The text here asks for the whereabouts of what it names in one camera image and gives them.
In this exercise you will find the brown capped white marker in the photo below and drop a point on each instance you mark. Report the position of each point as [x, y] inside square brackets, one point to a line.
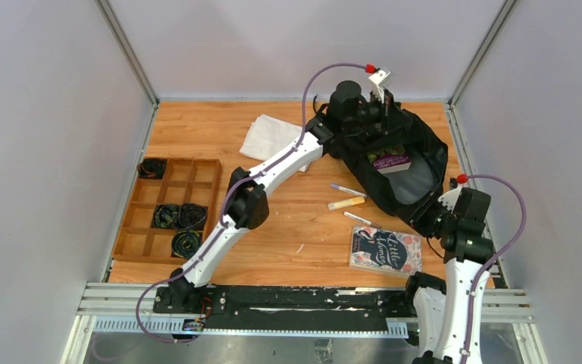
[361, 220]

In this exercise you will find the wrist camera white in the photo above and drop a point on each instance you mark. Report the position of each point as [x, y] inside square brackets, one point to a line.
[380, 80]
[449, 199]

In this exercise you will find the wooden compartment tray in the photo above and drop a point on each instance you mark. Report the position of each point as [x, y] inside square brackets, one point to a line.
[170, 212]

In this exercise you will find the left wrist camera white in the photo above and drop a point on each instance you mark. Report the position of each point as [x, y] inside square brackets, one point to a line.
[380, 80]

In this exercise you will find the yellow glue stick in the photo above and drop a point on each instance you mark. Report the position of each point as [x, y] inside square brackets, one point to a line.
[354, 201]

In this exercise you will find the lilac capped white marker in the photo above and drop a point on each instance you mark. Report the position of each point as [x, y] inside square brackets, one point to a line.
[349, 190]

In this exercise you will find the purple treehouse book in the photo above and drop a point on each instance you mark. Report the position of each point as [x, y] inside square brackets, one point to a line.
[390, 160]

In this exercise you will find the folded white cloth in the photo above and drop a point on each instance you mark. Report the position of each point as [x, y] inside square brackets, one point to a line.
[267, 136]

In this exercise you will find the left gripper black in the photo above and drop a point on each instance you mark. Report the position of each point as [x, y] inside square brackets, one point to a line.
[389, 123]

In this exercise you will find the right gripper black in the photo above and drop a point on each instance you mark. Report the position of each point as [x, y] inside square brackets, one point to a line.
[420, 218]

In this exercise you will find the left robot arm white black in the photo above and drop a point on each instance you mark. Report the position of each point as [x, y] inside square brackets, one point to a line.
[245, 206]

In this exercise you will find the Little Women book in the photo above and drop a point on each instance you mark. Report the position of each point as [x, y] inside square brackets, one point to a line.
[385, 252]

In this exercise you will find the black student backpack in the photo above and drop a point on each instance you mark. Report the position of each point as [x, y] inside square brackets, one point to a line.
[398, 194]

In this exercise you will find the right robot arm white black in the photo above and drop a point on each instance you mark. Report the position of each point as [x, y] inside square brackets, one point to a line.
[449, 309]

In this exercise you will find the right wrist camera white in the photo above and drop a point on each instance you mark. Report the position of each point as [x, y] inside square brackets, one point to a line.
[449, 199]

